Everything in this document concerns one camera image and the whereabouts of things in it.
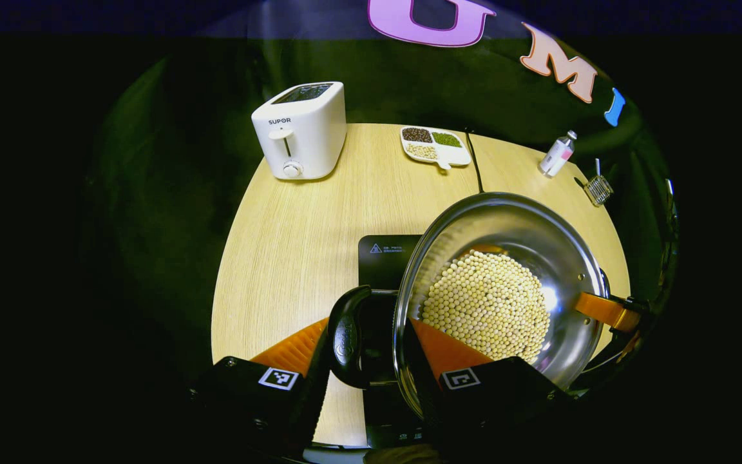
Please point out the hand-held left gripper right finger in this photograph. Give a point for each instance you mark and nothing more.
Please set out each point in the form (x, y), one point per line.
(500, 399)

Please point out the pile of soybeans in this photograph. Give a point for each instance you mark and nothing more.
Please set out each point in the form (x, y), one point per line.
(487, 309)

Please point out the clear glass cup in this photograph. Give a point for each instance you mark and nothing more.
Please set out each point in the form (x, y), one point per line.
(598, 190)

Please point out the black induction cooktop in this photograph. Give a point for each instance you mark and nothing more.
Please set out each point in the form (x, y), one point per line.
(387, 261)

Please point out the white divided dish of beans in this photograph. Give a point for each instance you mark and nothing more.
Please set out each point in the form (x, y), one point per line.
(432, 145)

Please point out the white toaster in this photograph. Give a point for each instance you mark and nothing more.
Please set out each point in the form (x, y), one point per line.
(306, 142)

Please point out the small bottle with pink label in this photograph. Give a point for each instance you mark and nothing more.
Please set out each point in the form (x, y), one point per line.
(556, 154)

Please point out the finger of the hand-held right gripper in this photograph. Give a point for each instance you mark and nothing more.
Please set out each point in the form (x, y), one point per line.
(606, 310)
(619, 361)

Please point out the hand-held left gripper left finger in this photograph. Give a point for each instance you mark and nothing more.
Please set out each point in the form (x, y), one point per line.
(310, 399)

